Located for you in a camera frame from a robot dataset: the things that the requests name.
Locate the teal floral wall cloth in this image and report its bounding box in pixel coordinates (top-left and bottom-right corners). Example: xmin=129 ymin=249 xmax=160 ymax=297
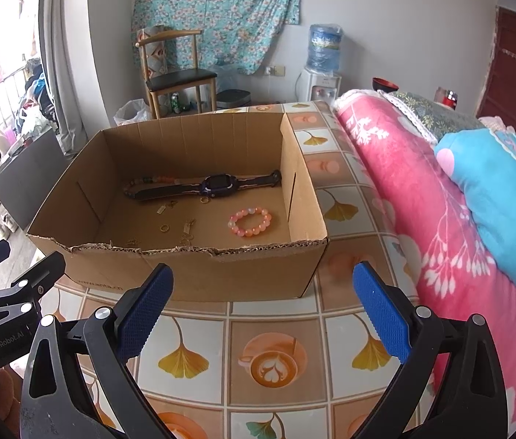
xmin=132 ymin=0 xmax=302 ymax=75

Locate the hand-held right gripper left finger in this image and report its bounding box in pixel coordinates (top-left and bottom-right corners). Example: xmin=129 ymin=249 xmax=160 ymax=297
xmin=19 ymin=263 xmax=175 ymax=439

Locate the pink floral blanket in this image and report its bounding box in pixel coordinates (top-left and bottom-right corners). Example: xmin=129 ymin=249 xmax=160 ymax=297
xmin=333 ymin=89 xmax=516 ymax=439

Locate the grey floral pillow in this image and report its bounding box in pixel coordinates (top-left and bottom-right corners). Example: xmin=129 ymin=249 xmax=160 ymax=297
xmin=386 ymin=90 xmax=487 ymax=143

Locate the wooden chair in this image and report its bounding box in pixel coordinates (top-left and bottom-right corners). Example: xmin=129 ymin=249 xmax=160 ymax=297
xmin=136 ymin=29 xmax=218 ymax=120

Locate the dark red bowl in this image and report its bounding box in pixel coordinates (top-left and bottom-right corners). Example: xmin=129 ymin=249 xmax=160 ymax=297
xmin=371 ymin=77 xmax=400 ymax=95

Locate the blue water jug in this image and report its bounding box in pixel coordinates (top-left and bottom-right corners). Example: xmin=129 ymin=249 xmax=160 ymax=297
xmin=309 ymin=24 xmax=345 ymax=75

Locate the grey curtain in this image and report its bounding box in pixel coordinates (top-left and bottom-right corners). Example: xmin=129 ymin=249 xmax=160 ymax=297
xmin=38 ymin=0 xmax=90 ymax=156

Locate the pile of clothes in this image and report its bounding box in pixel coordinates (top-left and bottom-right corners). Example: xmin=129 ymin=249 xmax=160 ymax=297
xmin=13 ymin=57 xmax=58 ymax=134

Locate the grey trash can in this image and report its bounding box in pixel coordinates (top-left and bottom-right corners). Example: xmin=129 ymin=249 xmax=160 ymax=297
xmin=214 ymin=90 xmax=253 ymax=111

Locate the brown cardboard box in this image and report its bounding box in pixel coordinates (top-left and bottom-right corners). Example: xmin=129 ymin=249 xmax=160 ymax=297
xmin=27 ymin=112 xmax=330 ymax=303

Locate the ginkgo leaf patterned tablecloth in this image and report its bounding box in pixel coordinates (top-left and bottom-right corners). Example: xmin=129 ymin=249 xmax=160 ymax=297
xmin=41 ymin=101 xmax=437 ymax=439

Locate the pink bead bracelet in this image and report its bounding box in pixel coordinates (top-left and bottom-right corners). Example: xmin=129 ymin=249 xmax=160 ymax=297
xmin=227 ymin=208 xmax=272 ymax=237

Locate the multicoloured bead bracelet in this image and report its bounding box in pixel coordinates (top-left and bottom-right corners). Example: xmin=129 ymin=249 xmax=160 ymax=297
xmin=123 ymin=174 xmax=182 ymax=197

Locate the pink strap smartwatch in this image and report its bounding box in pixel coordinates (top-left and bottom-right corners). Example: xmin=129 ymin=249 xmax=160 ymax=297
xmin=123 ymin=170 xmax=283 ymax=203

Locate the white water dispenser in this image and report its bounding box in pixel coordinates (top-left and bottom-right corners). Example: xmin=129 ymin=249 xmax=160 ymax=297
xmin=295 ymin=68 xmax=342 ymax=104

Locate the black cabinet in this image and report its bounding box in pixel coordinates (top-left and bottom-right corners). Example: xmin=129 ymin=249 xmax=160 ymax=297
xmin=0 ymin=127 xmax=70 ymax=232

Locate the white plastic bag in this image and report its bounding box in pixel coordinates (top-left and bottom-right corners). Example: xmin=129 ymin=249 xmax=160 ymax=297
xmin=114 ymin=98 xmax=153 ymax=127

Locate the dark red door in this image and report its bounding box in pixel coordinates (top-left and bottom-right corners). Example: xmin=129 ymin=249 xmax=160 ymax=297
xmin=475 ymin=5 xmax=516 ymax=134

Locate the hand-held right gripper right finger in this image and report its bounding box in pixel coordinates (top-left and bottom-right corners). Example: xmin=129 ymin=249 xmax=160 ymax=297
xmin=352 ymin=260 xmax=509 ymax=439

